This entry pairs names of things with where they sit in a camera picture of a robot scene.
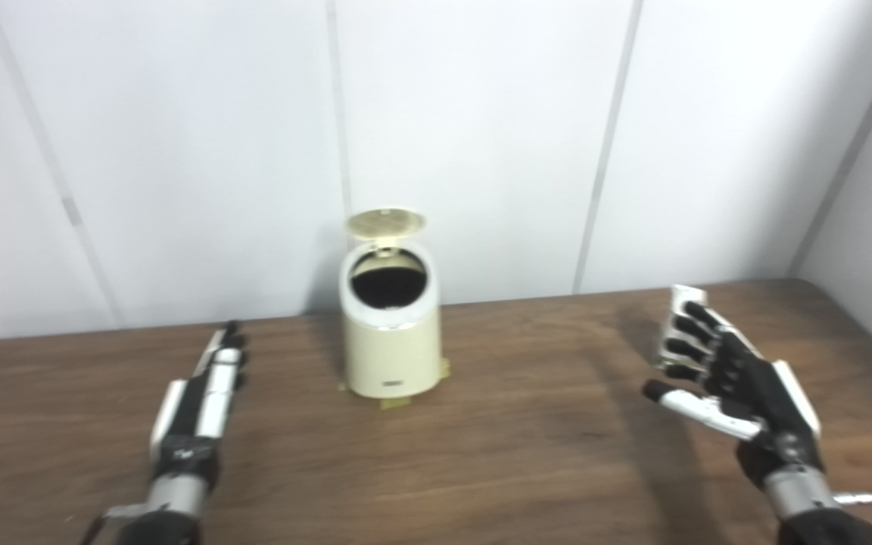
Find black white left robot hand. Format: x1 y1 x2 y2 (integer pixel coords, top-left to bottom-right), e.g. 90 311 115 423
150 320 249 493

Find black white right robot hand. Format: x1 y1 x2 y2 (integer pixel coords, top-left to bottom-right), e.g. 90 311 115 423
642 301 823 493

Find cream round bin lid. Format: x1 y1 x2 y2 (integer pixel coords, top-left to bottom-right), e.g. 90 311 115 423
344 209 427 243

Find cream-colored cylindrical trash bin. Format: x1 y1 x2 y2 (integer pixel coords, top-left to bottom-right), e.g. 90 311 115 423
338 209 443 400

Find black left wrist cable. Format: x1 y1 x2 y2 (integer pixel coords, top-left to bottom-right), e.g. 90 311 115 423
80 506 149 545

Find white green milk carton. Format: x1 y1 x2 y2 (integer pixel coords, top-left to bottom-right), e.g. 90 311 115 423
654 285 709 372

